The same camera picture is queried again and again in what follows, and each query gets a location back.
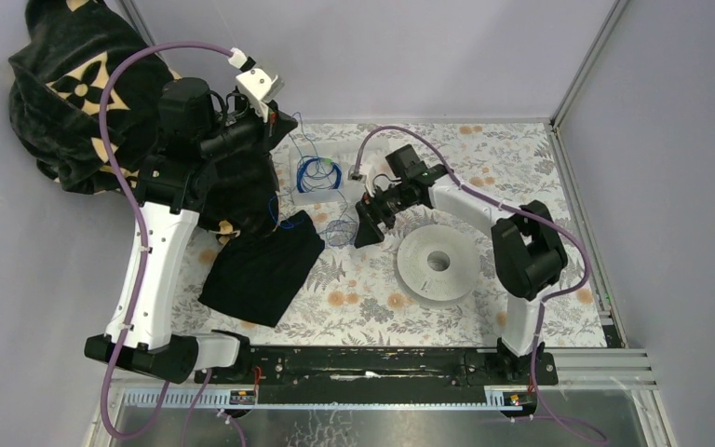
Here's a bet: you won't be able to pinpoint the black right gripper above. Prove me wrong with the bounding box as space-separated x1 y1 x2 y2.
355 181 413 250

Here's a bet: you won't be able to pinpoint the black patterned plush blanket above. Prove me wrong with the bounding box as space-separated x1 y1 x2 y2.
8 1 277 239

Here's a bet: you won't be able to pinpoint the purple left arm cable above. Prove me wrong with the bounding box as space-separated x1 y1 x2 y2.
98 40 248 442

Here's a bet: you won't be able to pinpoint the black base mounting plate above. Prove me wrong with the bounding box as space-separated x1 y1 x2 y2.
210 345 559 405

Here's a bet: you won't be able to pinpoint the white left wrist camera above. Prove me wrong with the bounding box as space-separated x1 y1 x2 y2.
228 47 284 123

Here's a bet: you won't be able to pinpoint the coiled blue cable green tie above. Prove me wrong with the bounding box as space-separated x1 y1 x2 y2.
295 156 343 193

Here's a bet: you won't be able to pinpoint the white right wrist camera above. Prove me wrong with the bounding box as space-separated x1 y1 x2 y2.
345 162 379 196

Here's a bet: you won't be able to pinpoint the black folded cloth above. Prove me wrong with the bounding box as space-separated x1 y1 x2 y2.
198 210 325 328

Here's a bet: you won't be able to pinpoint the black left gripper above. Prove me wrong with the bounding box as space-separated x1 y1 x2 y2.
193 94 294 163

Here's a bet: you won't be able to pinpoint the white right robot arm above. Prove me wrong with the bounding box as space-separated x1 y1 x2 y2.
354 145 568 384

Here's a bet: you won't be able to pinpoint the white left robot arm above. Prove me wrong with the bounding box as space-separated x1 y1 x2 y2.
84 77 298 384

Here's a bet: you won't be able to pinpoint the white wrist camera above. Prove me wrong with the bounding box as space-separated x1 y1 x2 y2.
228 47 284 123
345 162 379 196

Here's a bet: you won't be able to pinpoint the white perforated spool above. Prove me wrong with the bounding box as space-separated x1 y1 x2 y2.
396 224 480 308

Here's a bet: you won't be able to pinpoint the aluminium frame rails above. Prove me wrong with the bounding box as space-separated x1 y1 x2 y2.
87 345 676 446

